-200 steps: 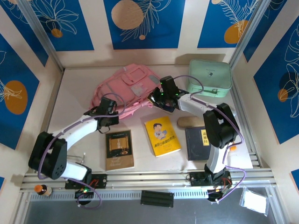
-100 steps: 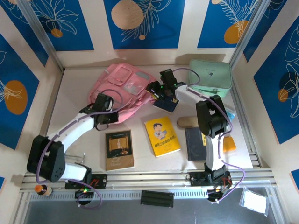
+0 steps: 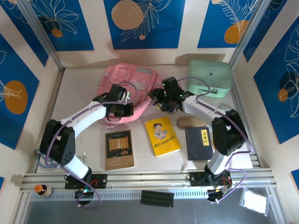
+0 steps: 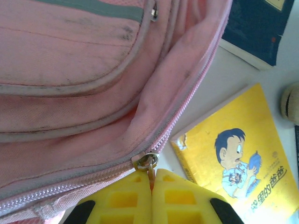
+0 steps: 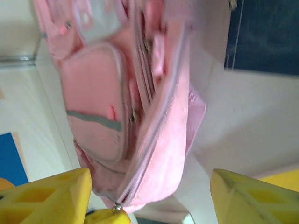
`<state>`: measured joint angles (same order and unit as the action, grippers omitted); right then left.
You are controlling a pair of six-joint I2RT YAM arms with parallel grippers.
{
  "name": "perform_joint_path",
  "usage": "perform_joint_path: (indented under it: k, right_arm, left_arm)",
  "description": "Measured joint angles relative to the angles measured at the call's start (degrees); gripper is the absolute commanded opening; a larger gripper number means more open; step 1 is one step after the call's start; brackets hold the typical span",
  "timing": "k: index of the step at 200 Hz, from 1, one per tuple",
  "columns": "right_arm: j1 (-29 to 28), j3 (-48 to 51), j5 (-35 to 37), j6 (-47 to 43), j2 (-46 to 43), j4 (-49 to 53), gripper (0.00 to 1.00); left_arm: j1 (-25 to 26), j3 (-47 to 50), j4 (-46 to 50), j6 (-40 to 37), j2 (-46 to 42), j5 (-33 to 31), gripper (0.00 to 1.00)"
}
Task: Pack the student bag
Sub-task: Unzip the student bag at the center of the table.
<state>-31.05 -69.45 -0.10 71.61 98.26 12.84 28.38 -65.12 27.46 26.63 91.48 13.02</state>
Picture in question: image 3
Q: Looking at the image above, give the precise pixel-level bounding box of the pink student backpack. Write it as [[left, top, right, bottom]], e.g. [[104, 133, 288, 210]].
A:
[[99, 63, 162, 130]]

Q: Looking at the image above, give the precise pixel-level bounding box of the yellow cartoon cover book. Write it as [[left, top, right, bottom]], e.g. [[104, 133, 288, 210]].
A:
[[144, 116, 182, 158]]

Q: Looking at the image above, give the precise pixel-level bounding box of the dark brown scroll cover book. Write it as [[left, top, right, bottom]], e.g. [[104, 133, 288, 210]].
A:
[[104, 130, 135, 172]]

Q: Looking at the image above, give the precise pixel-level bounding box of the navy book with yellow label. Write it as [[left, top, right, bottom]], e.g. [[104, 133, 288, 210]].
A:
[[185, 126, 214, 161]]

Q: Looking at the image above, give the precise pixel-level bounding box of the clear plastic bag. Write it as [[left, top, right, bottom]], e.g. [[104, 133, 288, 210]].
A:
[[240, 186, 269, 217]]

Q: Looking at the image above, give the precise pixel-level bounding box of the mint green zip case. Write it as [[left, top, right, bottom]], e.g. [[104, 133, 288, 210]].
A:
[[186, 59, 233, 98]]

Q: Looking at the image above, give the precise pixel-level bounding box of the black ribbed plate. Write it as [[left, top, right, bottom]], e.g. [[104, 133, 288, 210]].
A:
[[140, 190, 175, 208]]

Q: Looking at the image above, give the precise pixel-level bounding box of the brown bottle with orange cap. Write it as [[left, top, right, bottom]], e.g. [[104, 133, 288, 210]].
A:
[[34, 184, 53, 197]]

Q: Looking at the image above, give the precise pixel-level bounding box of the blue floral wall poster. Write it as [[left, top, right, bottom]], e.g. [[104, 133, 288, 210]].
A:
[[253, 22, 299, 145], [0, 0, 49, 68], [0, 32, 40, 150], [242, 0, 288, 63], [197, 0, 259, 49], [103, 0, 186, 50], [29, 0, 95, 52]]

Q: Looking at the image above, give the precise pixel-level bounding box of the aluminium front rail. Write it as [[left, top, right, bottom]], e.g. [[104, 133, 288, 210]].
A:
[[20, 171, 274, 192]]

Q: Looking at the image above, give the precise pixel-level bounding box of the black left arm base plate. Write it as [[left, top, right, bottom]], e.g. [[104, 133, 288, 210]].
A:
[[64, 173, 108, 189]]

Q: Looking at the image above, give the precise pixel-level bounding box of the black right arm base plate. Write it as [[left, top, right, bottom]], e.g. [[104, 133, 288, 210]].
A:
[[189, 171, 233, 187]]

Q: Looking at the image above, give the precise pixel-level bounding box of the slotted grey cable duct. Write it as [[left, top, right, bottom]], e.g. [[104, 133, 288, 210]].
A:
[[29, 190, 210, 202]]

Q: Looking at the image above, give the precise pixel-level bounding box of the light blue hose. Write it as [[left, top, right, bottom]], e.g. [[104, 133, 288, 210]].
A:
[[36, 149, 63, 169]]

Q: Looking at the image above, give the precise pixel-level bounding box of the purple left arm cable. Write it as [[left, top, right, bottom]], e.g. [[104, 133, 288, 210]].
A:
[[44, 80, 138, 210]]

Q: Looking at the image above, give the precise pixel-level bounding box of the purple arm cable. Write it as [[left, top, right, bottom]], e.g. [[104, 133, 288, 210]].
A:
[[44, 80, 138, 210], [177, 76, 255, 203]]

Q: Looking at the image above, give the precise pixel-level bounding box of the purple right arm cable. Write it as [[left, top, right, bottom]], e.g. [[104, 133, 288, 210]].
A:
[[177, 76, 255, 203]]

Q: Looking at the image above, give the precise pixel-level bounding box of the aluminium right corner post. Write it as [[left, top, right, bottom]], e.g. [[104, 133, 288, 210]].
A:
[[228, 0, 271, 70]]

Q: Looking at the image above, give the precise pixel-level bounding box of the aluminium corner post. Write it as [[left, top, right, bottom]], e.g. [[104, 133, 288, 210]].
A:
[[17, 0, 65, 72], [228, 0, 271, 70]]

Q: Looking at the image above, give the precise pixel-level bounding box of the aluminium left corner post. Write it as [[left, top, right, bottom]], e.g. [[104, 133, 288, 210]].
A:
[[17, 0, 65, 72]]

